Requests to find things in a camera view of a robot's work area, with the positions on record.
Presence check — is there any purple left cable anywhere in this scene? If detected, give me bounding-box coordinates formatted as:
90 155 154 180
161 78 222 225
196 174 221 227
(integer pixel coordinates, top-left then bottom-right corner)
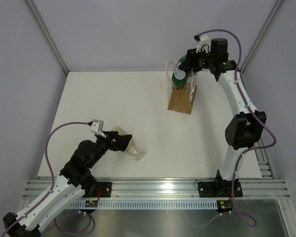
0 120 96 237

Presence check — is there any aluminium frame post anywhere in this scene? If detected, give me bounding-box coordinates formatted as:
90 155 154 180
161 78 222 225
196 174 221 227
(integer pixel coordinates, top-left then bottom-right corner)
240 0 285 74
23 0 70 76

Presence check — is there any right aluminium frame post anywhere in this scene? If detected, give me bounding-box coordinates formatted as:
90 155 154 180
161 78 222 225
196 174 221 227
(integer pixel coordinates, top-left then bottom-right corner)
240 0 285 74

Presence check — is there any beige pump bottle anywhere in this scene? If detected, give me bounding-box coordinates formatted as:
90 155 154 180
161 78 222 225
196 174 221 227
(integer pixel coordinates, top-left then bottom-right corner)
112 127 146 161

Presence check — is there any left aluminium frame post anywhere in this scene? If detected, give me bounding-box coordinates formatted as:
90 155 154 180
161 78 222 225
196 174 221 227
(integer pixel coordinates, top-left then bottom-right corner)
23 0 70 76

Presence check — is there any purple cable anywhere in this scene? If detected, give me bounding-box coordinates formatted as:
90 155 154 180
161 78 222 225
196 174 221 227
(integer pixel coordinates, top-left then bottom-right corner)
0 120 96 237
189 29 277 229

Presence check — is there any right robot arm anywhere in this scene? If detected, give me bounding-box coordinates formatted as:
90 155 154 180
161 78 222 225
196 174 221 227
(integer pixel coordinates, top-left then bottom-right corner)
179 34 266 198

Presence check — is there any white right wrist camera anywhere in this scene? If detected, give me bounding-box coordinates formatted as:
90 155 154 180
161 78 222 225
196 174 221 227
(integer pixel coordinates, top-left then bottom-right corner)
194 34 210 53

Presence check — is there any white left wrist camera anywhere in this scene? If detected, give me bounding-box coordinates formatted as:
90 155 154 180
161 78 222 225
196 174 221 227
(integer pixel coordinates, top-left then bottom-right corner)
88 119 106 138

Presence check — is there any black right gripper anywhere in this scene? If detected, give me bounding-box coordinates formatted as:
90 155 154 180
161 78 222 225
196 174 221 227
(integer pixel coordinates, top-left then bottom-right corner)
178 46 215 74

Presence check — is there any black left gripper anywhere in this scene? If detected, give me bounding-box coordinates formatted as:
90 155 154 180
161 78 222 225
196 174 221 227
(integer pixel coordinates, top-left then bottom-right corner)
88 131 132 168

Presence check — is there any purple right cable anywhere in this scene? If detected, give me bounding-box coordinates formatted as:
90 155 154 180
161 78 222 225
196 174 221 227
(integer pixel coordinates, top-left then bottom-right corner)
189 29 277 229

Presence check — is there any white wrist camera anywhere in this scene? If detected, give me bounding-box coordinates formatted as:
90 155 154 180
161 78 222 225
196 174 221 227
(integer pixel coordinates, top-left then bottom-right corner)
194 34 210 53
88 119 106 138

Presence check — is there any green bottle red cap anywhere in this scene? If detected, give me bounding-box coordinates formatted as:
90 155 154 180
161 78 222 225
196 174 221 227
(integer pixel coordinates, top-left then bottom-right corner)
171 55 190 87

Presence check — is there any white slotted cable duct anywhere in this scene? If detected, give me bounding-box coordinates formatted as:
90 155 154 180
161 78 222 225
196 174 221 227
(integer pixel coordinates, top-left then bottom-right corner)
66 199 218 210

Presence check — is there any brown canvas bag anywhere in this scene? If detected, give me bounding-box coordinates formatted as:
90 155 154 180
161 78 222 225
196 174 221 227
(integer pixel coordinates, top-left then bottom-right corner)
165 61 197 115

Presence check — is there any aluminium mounting rail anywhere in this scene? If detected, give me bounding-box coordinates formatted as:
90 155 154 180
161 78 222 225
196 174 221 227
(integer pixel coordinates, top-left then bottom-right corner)
21 177 291 200

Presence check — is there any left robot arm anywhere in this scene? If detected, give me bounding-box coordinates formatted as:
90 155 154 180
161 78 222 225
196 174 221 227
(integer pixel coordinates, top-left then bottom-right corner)
3 131 133 237

